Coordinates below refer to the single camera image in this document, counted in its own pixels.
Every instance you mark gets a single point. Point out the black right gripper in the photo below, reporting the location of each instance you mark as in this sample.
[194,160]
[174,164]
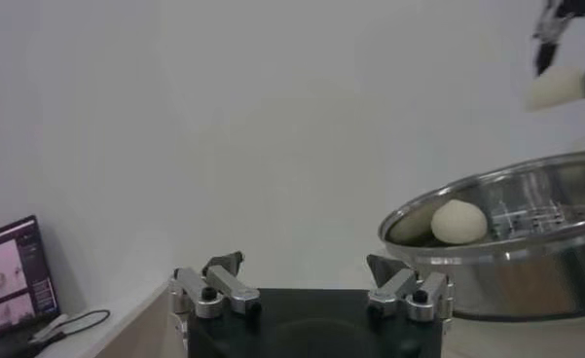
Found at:
[564,10]

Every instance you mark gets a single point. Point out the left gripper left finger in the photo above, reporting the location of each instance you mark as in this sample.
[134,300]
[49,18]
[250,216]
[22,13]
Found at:
[229,287]

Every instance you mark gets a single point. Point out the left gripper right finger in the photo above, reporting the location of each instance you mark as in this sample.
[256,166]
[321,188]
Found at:
[399,287]

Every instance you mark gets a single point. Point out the white steamed baozi bun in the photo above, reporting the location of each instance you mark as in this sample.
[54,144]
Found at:
[459,221]
[557,87]

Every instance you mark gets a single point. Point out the stainless steel steamer basket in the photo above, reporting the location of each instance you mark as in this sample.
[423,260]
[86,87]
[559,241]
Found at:
[516,282]

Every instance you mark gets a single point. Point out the white side table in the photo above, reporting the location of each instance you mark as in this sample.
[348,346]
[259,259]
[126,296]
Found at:
[136,321]

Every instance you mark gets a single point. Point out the grey open laptop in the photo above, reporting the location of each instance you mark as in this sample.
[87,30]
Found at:
[14,277]

